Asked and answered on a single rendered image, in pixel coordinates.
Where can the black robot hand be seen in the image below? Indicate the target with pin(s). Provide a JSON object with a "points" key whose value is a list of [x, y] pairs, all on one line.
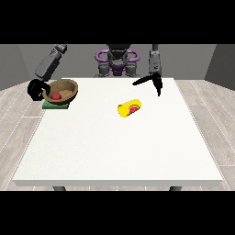
{"points": [[154, 80], [36, 89]]}

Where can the grey purple-ringed robot trunk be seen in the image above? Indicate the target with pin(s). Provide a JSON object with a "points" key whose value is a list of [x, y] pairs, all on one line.
{"points": [[116, 61]]}

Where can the green square pad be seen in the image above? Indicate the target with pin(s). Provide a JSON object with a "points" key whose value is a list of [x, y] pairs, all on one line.
{"points": [[55, 106]]}

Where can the small red ball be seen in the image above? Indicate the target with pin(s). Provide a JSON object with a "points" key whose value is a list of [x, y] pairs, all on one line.
{"points": [[56, 96]]}

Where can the brown wooden bowl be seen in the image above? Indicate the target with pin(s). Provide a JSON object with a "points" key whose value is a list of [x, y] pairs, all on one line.
{"points": [[63, 89]]}

